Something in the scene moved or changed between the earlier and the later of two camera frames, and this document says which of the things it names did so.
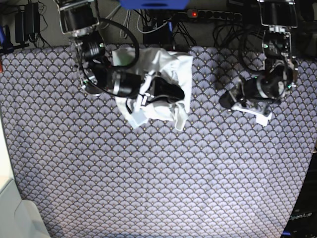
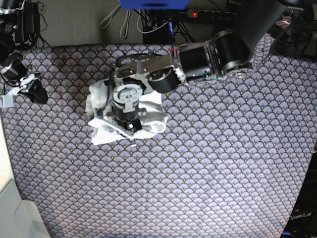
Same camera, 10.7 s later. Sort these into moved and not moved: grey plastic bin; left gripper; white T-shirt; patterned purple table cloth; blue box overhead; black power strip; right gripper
Moved: right gripper; white T-shirt; left gripper
Not moved: black power strip; grey plastic bin; patterned purple table cloth; blue box overhead
